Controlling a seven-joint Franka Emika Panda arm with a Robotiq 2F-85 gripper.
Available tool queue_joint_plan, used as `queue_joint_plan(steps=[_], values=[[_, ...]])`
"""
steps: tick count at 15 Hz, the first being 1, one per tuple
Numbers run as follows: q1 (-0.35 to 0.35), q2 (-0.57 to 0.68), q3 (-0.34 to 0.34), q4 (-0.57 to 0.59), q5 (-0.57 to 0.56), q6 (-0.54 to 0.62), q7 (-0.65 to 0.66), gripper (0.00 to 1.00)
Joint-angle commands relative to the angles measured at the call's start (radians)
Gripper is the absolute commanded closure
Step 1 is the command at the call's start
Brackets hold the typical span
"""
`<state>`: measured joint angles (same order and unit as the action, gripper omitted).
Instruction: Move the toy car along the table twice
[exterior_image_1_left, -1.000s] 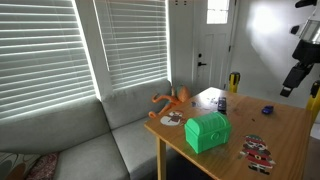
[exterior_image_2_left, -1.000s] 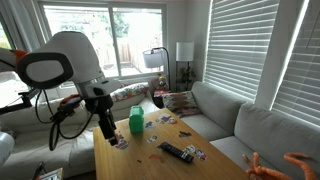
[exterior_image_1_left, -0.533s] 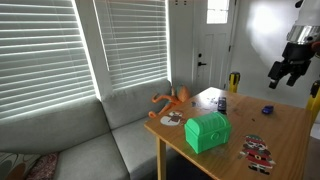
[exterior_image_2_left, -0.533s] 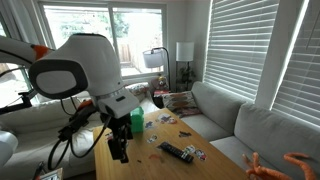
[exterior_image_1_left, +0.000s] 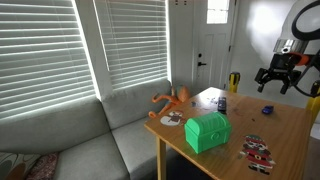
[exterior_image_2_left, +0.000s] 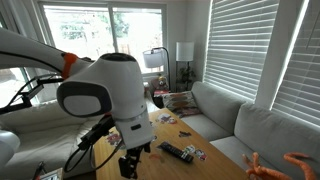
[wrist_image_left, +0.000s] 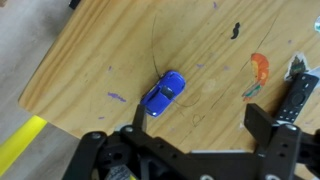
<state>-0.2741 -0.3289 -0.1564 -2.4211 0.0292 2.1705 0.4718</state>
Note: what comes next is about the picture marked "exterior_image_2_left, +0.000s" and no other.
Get small dark sticker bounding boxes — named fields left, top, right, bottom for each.
left=178, top=130, right=193, bottom=139

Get arc floor lamp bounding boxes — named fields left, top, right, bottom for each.
left=142, top=46, right=172, bottom=93

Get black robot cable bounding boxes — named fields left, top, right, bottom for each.
left=0, top=49, right=127, bottom=174

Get grey fabric sofa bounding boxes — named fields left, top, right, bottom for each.
left=181, top=80, right=320, bottom=180

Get dark side table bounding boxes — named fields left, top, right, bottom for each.
left=151, top=89, right=172, bottom=109

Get green potted plant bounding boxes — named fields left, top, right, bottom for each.
left=176, top=64, right=198, bottom=91

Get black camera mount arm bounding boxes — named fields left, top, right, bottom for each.
left=0, top=73, right=65, bottom=116

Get white leather sofa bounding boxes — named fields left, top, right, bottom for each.
left=0, top=98, right=116, bottom=179

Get narrow white window blinds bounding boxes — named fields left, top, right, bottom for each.
left=271, top=0, right=320, bottom=128

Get sliding glass window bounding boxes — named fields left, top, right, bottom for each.
left=38, top=1, right=168, bottom=79

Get small stuffed toy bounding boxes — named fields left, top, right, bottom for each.
left=156, top=75, right=169, bottom=91

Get small white card sticker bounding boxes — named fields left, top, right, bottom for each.
left=183, top=144, right=197, bottom=155

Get black remote control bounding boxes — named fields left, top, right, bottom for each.
left=159, top=141, right=195, bottom=164

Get patterned throw pillow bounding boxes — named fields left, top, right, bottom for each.
left=162, top=90, right=203, bottom=119

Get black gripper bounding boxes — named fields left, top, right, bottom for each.
left=118, top=141, right=152, bottom=180

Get orange octopus plush toy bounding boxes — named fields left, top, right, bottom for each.
left=241, top=151, right=319, bottom=180

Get wide white window blinds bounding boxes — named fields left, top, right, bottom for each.
left=203, top=0, right=280, bottom=103

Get small framed screen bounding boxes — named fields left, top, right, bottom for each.
left=39, top=167, right=64, bottom=180

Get orange cable strap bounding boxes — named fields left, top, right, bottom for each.
left=61, top=52, right=79, bottom=80

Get cylinder shade floor lamp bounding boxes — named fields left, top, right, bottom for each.
left=175, top=41, right=196, bottom=93

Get wooden table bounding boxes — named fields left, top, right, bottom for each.
left=93, top=107, right=249, bottom=180

